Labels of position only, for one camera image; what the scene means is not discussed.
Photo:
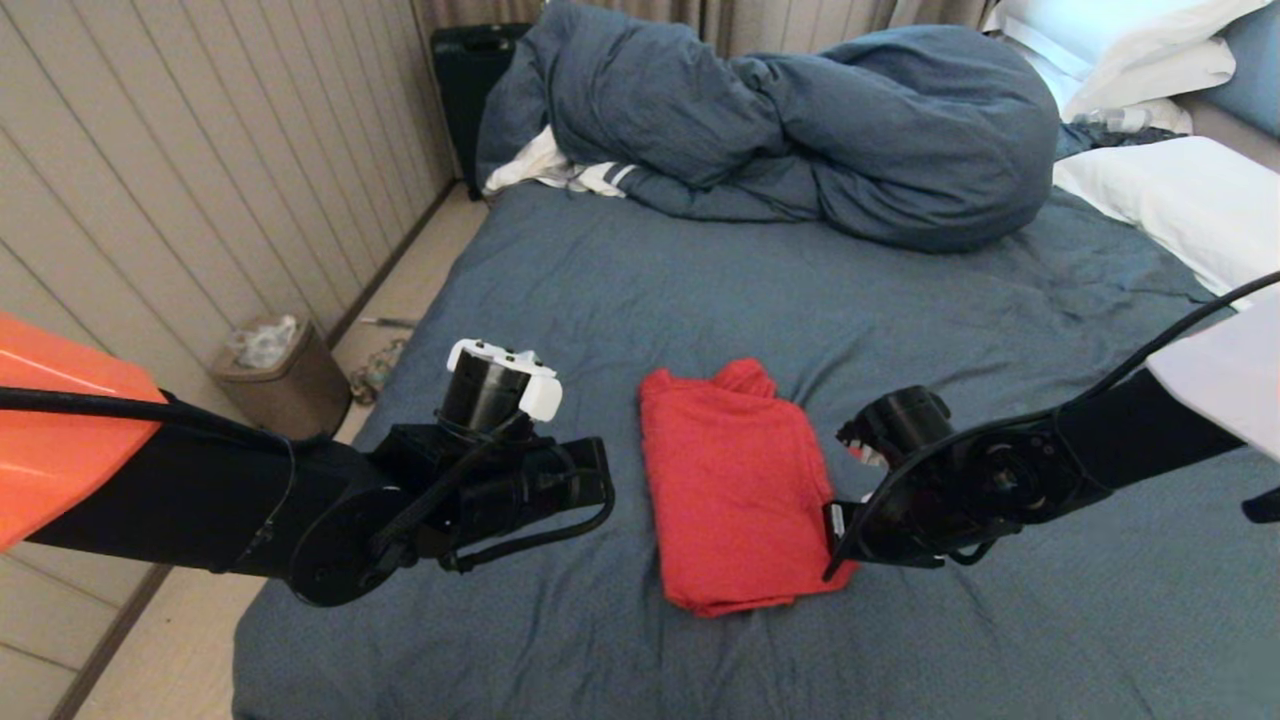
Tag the clear plastic bottle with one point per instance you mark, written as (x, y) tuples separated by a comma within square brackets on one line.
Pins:
[(1108, 120)]

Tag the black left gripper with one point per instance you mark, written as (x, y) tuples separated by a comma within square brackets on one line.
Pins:
[(500, 490)]

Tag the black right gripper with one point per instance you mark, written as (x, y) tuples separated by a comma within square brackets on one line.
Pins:
[(915, 500)]

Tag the patterned slipper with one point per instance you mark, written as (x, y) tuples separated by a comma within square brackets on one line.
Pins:
[(375, 375)]

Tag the blue padded headboard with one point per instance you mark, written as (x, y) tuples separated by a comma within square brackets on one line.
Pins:
[(1255, 65)]

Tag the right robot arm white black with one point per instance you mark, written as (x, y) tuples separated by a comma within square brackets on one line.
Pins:
[(1150, 430)]

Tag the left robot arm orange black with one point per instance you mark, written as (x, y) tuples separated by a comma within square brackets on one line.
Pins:
[(200, 500)]

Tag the black suitcase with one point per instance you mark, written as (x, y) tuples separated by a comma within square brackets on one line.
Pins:
[(465, 95)]

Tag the white striped garment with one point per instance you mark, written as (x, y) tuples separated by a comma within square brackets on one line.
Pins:
[(530, 165)]

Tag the red printed t-shirt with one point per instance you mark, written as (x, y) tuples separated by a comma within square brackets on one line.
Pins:
[(730, 490)]

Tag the large white pillow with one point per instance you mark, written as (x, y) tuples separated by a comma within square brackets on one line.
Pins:
[(1180, 190)]

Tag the brown trash bin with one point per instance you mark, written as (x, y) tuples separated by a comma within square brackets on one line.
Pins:
[(300, 395)]

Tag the crumpled blue duvet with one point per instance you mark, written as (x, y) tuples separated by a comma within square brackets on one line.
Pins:
[(900, 145)]

